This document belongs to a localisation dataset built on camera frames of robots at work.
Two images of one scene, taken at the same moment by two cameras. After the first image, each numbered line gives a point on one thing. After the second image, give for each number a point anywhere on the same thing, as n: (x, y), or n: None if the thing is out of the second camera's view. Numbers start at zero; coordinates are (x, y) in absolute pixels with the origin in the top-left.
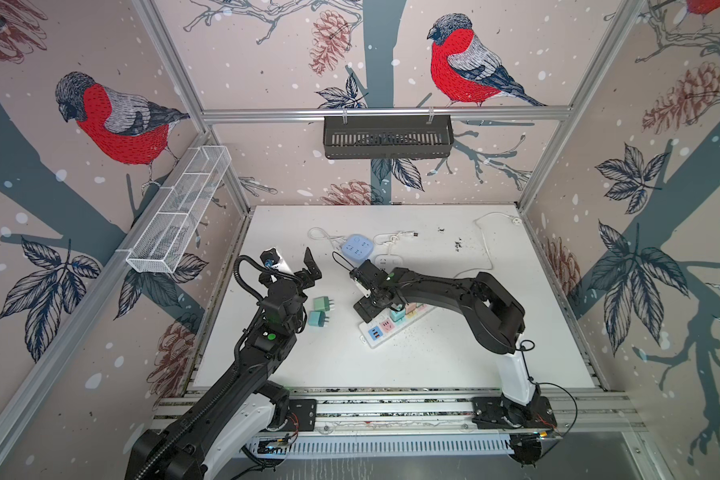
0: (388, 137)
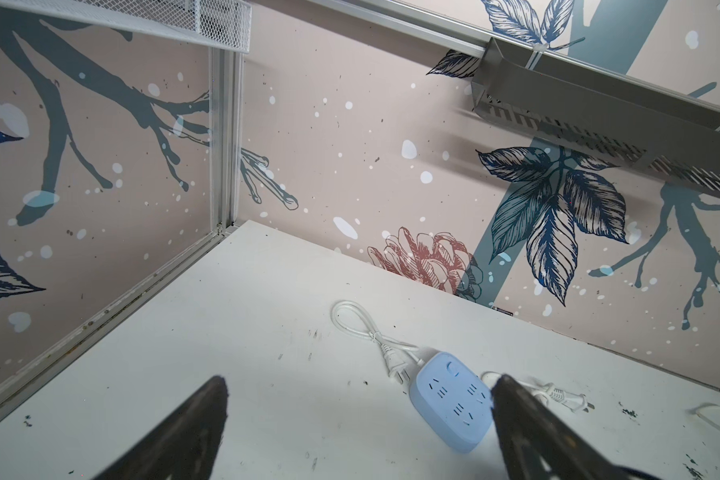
0: (688, 137)
